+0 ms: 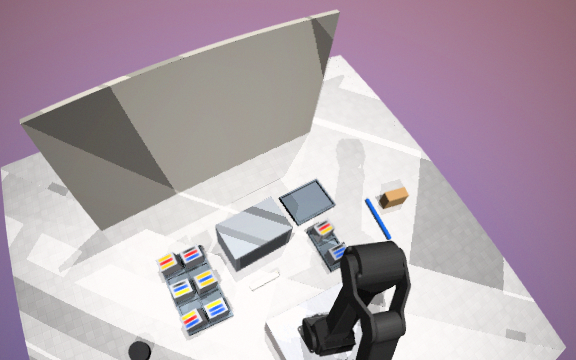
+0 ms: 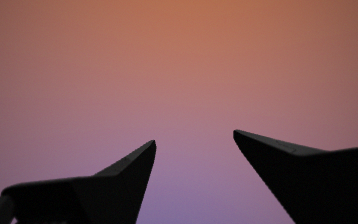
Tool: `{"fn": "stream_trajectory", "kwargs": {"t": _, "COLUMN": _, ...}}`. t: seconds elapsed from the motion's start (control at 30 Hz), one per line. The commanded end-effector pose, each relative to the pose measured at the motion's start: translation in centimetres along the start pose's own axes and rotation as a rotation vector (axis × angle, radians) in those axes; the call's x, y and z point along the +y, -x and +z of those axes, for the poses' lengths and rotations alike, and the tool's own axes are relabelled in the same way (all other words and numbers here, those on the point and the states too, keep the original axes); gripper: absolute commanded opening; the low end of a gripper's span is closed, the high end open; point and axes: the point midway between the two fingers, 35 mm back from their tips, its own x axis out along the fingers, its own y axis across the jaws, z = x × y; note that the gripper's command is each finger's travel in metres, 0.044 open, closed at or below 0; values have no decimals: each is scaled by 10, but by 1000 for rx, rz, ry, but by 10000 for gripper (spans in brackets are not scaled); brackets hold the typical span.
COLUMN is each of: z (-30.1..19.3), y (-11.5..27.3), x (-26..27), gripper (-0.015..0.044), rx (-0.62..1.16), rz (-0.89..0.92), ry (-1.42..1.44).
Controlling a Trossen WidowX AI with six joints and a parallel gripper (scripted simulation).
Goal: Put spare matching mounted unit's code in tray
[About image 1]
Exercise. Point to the brown rectangular block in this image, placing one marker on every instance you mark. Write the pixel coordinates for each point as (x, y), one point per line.
(393, 198)

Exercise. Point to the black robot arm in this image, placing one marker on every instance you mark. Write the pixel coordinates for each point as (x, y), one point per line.
(366, 270)

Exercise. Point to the blue rod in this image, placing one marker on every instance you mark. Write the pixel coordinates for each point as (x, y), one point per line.
(378, 219)

